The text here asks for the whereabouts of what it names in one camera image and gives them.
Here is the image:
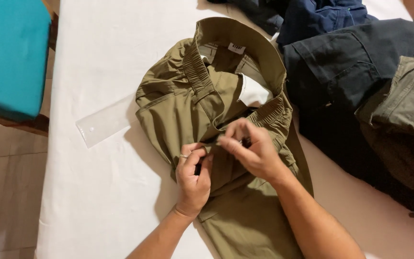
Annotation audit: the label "clear plastic packaging bag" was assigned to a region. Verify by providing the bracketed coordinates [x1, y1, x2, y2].
[75, 93, 140, 149]

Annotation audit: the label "navy blue trousers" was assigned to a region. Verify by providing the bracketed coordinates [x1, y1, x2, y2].
[276, 0, 379, 47]

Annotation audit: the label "white table cloth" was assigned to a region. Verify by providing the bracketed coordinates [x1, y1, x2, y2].
[34, 0, 414, 259]

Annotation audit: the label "person's left hand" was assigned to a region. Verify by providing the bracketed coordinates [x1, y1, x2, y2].
[175, 142, 214, 218]

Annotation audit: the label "chair with teal cushion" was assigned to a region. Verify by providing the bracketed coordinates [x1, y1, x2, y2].
[0, 0, 59, 137]

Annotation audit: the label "dark garment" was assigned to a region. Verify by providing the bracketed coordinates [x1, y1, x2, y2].
[207, 0, 290, 36]

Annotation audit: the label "grey green cargo trousers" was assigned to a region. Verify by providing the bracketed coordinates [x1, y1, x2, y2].
[355, 40, 414, 226]

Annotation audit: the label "person's right hand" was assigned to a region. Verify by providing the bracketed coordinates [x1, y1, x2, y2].
[217, 118, 289, 183]

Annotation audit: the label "black trousers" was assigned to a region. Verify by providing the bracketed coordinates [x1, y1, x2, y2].
[283, 19, 414, 216]

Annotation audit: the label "olive green trousers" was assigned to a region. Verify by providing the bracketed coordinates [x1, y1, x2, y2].
[135, 17, 314, 259]

